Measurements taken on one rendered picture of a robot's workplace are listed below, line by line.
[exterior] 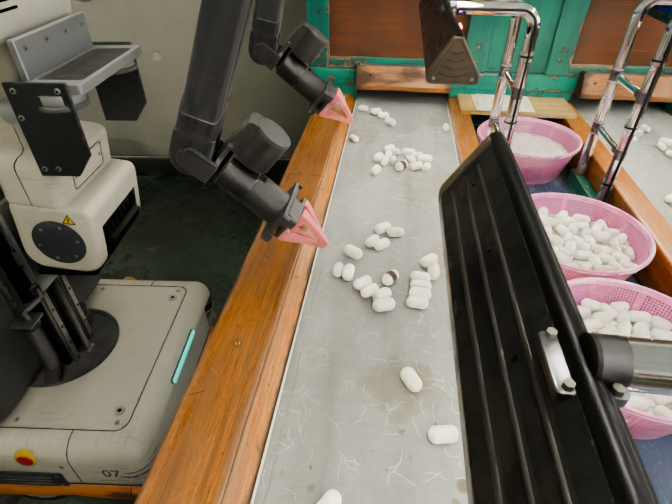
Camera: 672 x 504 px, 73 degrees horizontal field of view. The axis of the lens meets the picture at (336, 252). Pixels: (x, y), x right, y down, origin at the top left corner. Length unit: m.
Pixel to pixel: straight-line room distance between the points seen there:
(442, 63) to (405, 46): 0.81
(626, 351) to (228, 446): 0.46
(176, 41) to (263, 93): 0.47
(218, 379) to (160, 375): 0.69
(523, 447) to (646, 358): 0.06
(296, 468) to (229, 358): 0.18
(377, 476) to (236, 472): 0.16
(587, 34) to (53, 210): 1.47
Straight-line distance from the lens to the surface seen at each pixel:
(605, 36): 1.67
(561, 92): 1.67
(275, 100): 2.50
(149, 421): 1.26
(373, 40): 1.56
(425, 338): 0.71
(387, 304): 0.73
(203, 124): 0.66
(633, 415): 0.71
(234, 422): 0.60
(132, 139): 2.83
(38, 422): 1.36
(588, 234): 1.03
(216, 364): 0.66
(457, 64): 0.76
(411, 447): 0.61
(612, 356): 0.22
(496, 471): 0.23
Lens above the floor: 1.26
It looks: 38 degrees down
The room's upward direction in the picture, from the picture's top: straight up
